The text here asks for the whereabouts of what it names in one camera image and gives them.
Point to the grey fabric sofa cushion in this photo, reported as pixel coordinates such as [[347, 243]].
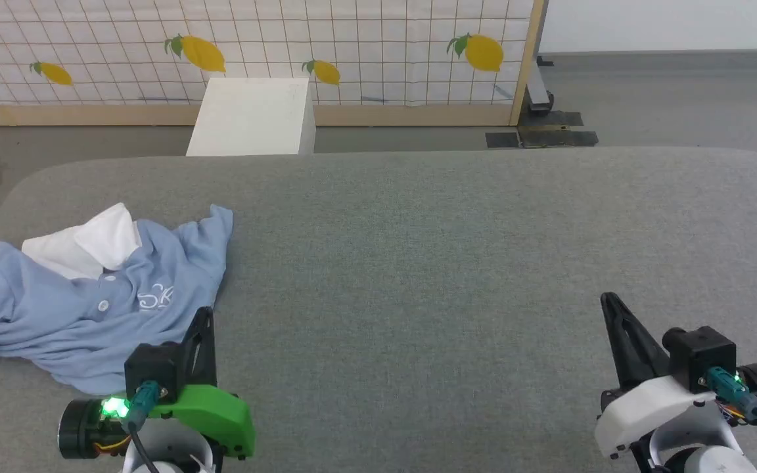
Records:
[[418, 295]]

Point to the white rectangular box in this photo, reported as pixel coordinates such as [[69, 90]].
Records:
[[253, 118]]

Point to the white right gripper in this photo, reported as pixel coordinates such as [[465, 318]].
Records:
[[648, 407]]

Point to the light blue polo shirt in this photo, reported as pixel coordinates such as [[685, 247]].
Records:
[[56, 315]]

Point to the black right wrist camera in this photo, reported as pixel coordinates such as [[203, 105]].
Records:
[[700, 355]]

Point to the lemon pattern grid partition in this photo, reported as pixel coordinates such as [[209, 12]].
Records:
[[365, 39]]

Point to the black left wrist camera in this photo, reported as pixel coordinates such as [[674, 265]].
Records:
[[152, 364]]

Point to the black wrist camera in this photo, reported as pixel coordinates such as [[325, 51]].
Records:
[[152, 364], [700, 355]]

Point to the grey metal partition foot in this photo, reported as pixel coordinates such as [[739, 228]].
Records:
[[539, 89]]

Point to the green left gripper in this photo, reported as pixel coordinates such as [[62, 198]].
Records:
[[214, 414]]

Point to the black metal floor plate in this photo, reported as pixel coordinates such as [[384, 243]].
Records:
[[556, 135]]

